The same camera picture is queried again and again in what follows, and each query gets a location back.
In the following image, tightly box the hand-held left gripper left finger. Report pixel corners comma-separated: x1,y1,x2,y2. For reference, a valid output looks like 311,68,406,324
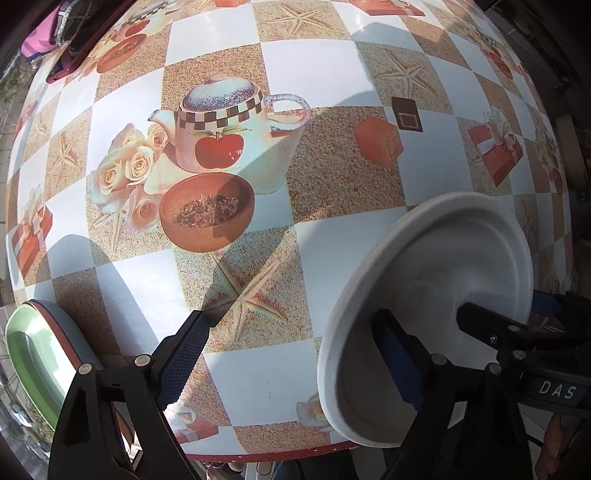
47,310,218,480

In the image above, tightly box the green bowl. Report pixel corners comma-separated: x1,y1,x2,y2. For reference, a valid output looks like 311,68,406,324
4,302,81,416

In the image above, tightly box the person's right forearm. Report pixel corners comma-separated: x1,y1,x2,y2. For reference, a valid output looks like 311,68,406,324
542,413,585,480

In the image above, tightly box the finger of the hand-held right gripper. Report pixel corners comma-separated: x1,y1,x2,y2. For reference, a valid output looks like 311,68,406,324
531,288,583,324
456,302,586,365

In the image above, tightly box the printed tablecloth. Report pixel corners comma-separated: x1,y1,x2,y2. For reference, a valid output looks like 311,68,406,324
4,0,578,462

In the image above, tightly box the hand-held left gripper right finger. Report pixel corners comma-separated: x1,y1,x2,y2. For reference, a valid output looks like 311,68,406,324
372,309,543,480

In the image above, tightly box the wooden board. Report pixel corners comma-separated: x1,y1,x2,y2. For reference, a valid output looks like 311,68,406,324
554,111,591,185

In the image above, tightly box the pink cloth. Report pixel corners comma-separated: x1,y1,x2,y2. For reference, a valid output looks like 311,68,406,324
21,0,70,61

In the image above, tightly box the dark red tray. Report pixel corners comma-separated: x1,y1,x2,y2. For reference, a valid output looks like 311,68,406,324
46,0,139,85

